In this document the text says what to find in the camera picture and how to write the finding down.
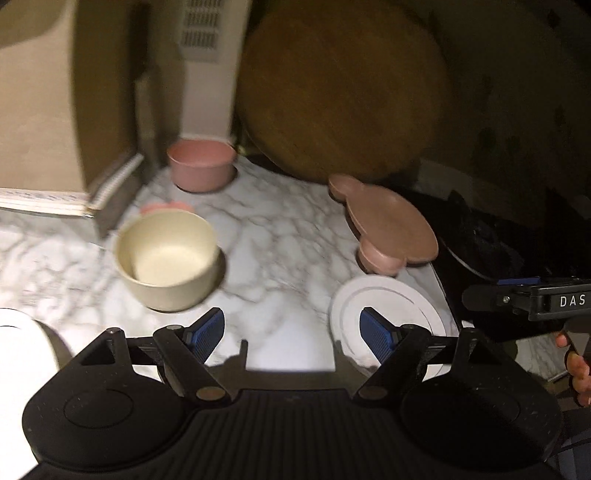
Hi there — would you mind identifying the pink bear-shaped plate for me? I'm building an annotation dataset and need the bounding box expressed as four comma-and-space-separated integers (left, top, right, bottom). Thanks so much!
329, 174, 439, 276

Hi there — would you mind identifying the person's right hand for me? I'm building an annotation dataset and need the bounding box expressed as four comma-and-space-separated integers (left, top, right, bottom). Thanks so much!
555, 332, 591, 407

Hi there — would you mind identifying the white round plate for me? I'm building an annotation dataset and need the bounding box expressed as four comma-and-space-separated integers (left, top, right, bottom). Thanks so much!
329, 275, 457, 375

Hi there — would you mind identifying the black induction cooktop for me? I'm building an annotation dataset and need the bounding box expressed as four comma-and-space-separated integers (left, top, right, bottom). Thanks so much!
404, 189, 590, 289

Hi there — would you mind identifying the cream round bowl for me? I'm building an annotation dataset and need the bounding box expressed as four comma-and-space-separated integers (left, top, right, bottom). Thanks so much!
113, 210, 221, 313

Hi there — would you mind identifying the small pink heart dish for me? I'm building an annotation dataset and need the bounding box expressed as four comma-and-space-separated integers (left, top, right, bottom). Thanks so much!
140, 201, 194, 215

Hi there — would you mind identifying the white bowl at left edge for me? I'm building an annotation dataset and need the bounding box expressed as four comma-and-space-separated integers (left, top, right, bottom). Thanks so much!
0, 308, 59, 480

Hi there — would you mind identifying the pink round bowl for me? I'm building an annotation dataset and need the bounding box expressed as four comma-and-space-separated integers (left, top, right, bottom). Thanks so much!
167, 140, 236, 193

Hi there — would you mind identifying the round wooden cutting board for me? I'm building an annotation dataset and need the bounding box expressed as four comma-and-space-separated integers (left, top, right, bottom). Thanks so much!
235, 1, 451, 183

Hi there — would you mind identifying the grey wall vent grille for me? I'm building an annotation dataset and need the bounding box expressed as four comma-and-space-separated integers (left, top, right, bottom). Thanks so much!
177, 0, 223, 62

